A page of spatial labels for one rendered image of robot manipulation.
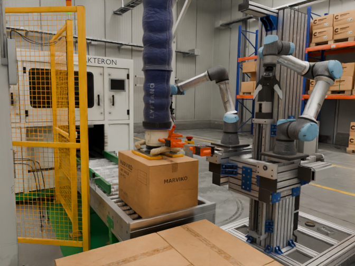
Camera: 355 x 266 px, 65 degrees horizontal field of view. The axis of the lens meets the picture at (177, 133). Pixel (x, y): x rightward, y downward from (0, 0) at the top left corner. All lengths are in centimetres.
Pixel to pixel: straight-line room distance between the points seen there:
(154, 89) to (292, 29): 108
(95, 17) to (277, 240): 1021
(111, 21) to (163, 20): 951
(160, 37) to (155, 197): 112
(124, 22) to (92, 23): 130
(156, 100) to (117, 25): 970
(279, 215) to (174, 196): 84
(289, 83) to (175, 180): 109
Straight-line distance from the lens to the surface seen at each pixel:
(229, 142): 222
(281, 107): 214
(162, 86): 208
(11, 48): 224
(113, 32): 1154
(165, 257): 163
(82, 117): 239
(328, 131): 1055
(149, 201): 191
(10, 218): 242
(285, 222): 245
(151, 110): 208
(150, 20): 214
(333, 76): 195
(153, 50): 209
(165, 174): 191
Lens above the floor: 138
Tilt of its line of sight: 7 degrees down
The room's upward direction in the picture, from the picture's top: 1 degrees clockwise
